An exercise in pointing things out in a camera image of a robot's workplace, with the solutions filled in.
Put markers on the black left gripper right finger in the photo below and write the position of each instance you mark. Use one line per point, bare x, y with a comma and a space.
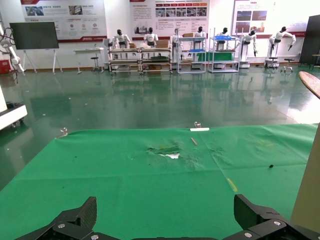
260, 220

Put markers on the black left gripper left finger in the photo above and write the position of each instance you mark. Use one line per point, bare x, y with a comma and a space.
75, 222

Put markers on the large open cardboard box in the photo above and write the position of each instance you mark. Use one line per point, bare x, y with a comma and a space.
310, 195

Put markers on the red box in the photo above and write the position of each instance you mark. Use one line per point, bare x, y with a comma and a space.
4, 67

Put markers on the yellow tape strip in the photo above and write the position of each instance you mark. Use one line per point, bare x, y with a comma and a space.
233, 185

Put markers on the green table cloth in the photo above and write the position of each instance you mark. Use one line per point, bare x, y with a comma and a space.
125, 187

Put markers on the metal table clamp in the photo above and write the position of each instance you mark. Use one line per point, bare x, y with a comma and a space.
63, 132
197, 124

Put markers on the small wooden stick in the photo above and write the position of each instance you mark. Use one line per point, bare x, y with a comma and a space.
194, 141

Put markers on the white tape strip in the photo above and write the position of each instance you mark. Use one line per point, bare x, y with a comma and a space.
199, 129

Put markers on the white wheeled machine base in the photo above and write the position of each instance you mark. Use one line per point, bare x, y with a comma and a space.
10, 115

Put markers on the white metal shelf rack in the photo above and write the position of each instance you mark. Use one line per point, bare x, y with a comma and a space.
192, 38
225, 70

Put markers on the black round stool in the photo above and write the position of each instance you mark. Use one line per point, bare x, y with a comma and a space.
289, 60
94, 58

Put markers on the white side table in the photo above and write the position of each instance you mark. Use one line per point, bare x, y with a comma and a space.
88, 50

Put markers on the grey pipe shelf rack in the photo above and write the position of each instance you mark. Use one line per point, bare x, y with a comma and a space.
156, 50
125, 50

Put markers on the blue plastic bin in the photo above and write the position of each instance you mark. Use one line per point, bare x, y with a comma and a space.
223, 37

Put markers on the black standing panel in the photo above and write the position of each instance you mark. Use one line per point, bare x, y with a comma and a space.
311, 37

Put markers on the black monitor on stand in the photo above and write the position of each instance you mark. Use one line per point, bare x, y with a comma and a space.
33, 36

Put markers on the brown shipping carton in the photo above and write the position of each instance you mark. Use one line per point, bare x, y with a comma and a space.
162, 44

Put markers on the wall poster with red stripe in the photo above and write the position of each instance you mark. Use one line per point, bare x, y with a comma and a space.
82, 22

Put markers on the wall poster with building photos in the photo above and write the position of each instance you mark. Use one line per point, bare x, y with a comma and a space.
270, 15

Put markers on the wall poster with photo row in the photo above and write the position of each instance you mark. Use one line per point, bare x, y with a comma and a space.
170, 22

